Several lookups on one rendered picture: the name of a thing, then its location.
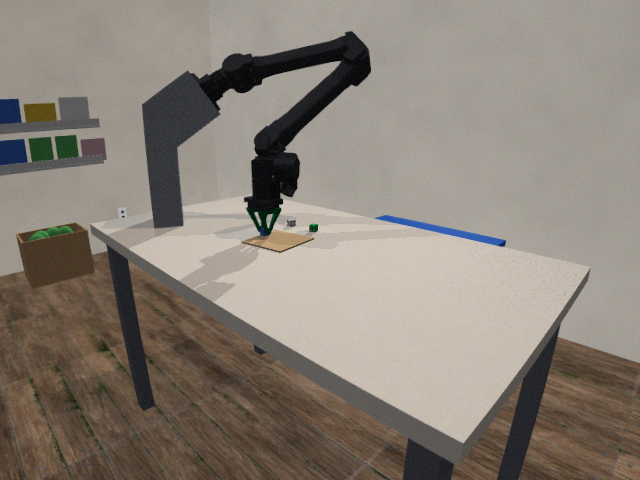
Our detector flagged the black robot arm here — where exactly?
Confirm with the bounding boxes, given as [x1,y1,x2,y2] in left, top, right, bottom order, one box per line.
[192,31,371,200]

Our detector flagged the tan flat mat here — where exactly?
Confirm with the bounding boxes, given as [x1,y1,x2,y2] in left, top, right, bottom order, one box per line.
[241,230,314,253]

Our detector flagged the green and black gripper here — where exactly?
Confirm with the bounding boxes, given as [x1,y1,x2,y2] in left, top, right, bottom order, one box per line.
[244,178,283,235]

